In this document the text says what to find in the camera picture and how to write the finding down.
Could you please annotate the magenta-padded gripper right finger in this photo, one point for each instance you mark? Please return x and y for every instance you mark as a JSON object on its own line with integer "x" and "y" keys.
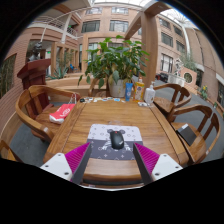
{"x": 161, "y": 165}

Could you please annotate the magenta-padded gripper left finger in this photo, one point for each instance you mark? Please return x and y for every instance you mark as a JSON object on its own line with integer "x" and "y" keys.
{"x": 61, "y": 165}

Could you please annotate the black computer mouse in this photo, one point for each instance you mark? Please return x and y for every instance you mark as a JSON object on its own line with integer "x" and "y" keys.
{"x": 117, "y": 140}

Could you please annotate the grey white bear-print mouse pad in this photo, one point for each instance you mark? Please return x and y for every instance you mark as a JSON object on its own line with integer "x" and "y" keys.
{"x": 100, "y": 136}

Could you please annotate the black flat box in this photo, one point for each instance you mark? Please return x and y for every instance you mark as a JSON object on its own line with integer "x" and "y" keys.
{"x": 187, "y": 134}

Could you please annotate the red white package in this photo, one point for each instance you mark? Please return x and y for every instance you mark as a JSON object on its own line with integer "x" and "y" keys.
{"x": 61, "y": 113}

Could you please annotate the small white packets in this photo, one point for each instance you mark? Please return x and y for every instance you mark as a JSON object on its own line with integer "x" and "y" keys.
{"x": 143, "y": 104}

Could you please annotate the small black key fob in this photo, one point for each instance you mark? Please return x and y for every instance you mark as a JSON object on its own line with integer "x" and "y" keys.
{"x": 82, "y": 100}

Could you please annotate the white pump bottle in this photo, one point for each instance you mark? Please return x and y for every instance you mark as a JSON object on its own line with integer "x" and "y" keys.
{"x": 149, "y": 96}

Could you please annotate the yellow dish soap bottle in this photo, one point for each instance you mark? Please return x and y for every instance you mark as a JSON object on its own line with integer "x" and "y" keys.
{"x": 139, "y": 90}

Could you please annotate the blue squeeze tube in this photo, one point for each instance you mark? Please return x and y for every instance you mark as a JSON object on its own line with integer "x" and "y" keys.
{"x": 129, "y": 91}

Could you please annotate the dark red wooden lectern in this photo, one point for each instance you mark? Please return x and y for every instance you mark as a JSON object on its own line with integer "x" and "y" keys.
{"x": 33, "y": 75}

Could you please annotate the white sculpture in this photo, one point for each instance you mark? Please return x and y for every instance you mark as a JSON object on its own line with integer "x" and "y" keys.
{"x": 179, "y": 68}

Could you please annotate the green potted plant white pot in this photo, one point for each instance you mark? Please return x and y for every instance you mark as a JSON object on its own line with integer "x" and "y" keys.
{"x": 115, "y": 60}

